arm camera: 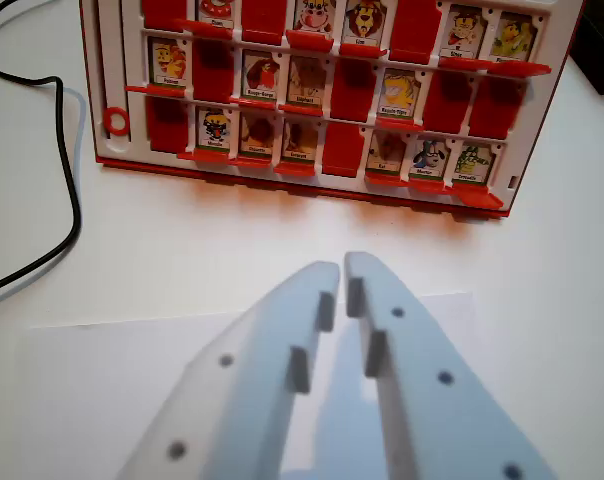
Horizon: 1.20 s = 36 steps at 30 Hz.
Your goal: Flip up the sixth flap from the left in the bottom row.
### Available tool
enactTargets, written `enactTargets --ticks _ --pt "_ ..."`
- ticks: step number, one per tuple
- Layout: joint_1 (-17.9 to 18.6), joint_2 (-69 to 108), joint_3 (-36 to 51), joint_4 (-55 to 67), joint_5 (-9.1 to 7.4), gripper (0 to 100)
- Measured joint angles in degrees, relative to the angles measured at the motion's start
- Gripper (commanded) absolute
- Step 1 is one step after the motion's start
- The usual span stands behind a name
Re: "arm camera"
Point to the white paper sheet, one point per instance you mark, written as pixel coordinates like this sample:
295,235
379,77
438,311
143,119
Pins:
82,400

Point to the red and white game board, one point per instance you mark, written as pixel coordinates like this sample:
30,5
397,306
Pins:
347,150

